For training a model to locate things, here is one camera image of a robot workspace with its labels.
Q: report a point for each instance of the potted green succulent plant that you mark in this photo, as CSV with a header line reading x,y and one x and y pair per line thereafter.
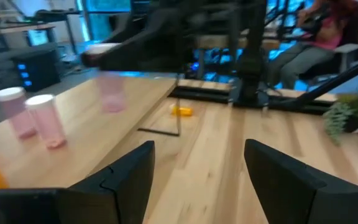
x,y
346,115

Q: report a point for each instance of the person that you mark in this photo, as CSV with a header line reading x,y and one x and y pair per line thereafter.
x,y
303,59

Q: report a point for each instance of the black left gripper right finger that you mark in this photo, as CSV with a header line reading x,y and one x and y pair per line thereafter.
x,y
300,199

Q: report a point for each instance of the small desk monitor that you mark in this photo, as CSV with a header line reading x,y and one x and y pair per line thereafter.
x,y
37,37

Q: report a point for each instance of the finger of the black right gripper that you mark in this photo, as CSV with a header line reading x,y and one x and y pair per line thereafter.
x,y
154,53

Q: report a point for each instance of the wooden office desk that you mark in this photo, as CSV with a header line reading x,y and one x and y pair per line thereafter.
x,y
11,30

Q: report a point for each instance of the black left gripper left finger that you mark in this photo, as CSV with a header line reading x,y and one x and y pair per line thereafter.
x,y
123,189

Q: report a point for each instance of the wooden shelf with black legs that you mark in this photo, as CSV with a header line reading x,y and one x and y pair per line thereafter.
x,y
89,140

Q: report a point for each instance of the small orange medicine bottle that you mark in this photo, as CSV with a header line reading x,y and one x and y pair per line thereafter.
x,y
183,111

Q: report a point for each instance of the black case with blue lights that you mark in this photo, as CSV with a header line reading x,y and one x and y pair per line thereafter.
x,y
42,71

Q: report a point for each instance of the pink medicine bottle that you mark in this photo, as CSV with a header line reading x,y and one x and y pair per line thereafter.
x,y
15,115
112,96
47,124

